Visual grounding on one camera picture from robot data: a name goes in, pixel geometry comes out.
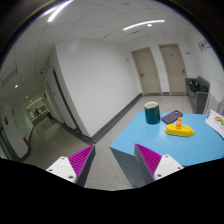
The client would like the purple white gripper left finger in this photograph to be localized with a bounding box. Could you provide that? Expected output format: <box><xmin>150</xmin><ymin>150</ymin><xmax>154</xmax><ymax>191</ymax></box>
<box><xmin>47</xmin><ymin>145</ymin><xmax>96</xmax><ymax>187</ymax></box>

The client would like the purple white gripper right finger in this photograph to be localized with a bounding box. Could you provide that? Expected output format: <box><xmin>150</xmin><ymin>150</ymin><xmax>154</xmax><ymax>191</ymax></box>
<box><xmin>134</xmin><ymin>144</ymin><xmax>183</xmax><ymax>184</ymax></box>

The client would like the teal ceramic mug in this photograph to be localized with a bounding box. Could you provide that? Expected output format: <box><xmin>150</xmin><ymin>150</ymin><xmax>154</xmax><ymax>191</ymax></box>
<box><xmin>144</xmin><ymin>101</ymin><xmax>160</xmax><ymax>124</ymax></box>

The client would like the purple smartphone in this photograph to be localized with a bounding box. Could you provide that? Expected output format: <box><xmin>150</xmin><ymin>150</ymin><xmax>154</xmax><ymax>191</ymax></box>
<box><xmin>162</xmin><ymin>110</ymin><xmax>183</xmax><ymax>124</ymax></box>

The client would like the red fire extinguisher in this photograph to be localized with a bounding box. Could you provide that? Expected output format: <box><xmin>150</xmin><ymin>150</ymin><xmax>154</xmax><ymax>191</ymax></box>
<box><xmin>23</xmin><ymin>137</ymin><xmax>31</xmax><ymax>147</ymax></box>

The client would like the blue table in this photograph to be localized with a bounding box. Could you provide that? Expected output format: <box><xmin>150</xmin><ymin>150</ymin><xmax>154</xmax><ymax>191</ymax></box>
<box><xmin>110</xmin><ymin>112</ymin><xmax>224</xmax><ymax>188</ymax></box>

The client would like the rainbow drawing paper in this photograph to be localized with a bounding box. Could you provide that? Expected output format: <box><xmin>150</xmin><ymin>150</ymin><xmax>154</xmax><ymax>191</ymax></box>
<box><xmin>205</xmin><ymin>110</ymin><xmax>224</xmax><ymax>139</ymax></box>

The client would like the grey cabinet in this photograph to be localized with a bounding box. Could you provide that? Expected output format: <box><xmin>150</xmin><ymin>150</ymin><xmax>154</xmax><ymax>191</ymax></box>
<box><xmin>185</xmin><ymin>76</ymin><xmax>210</xmax><ymax>114</ymax></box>

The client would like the left beige door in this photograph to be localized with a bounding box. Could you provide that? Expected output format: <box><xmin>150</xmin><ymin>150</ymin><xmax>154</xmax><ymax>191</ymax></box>
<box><xmin>132</xmin><ymin>48</ymin><xmax>161</xmax><ymax>95</ymax></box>

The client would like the beige door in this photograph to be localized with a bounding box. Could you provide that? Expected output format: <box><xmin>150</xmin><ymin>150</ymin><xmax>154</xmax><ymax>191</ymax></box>
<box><xmin>159</xmin><ymin>44</ymin><xmax>186</xmax><ymax>95</ymax></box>
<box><xmin>132</xmin><ymin>48</ymin><xmax>161</xmax><ymax>95</ymax></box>

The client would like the right beige door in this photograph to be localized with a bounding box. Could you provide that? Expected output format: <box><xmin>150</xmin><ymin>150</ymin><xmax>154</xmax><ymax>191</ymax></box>
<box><xmin>159</xmin><ymin>44</ymin><xmax>186</xmax><ymax>95</ymax></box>

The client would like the long ceiling light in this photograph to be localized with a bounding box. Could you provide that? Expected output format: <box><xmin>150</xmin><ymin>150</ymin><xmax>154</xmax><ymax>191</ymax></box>
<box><xmin>123</xmin><ymin>19</ymin><xmax>165</xmax><ymax>31</ymax></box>

